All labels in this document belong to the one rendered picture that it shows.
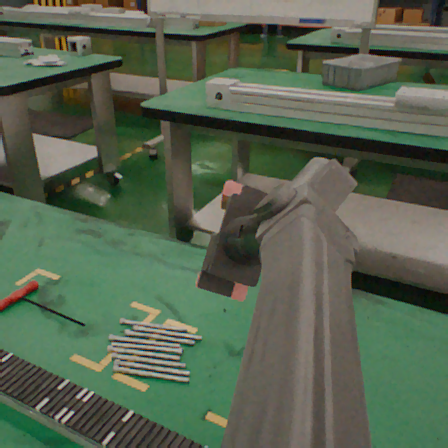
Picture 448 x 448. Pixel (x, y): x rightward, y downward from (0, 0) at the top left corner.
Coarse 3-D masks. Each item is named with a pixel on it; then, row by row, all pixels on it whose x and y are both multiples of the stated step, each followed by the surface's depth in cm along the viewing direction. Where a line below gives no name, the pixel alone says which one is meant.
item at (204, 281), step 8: (216, 232) 59; (208, 248) 59; (208, 256) 58; (208, 264) 58; (200, 272) 59; (200, 280) 59; (208, 280) 59; (216, 280) 60; (224, 280) 60; (200, 288) 59; (208, 288) 59; (216, 288) 59; (224, 288) 60; (232, 288) 60; (240, 288) 61; (232, 296) 61; (240, 296) 61
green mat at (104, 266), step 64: (0, 192) 119; (0, 256) 93; (64, 256) 93; (128, 256) 93; (192, 256) 93; (0, 320) 77; (64, 320) 77; (128, 320) 77; (192, 320) 77; (384, 320) 77; (192, 384) 65; (384, 384) 65
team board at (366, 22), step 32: (160, 0) 320; (192, 0) 310; (224, 0) 300; (256, 0) 291; (288, 0) 282; (320, 0) 274; (352, 0) 267; (160, 32) 334; (160, 64) 345; (352, 160) 308
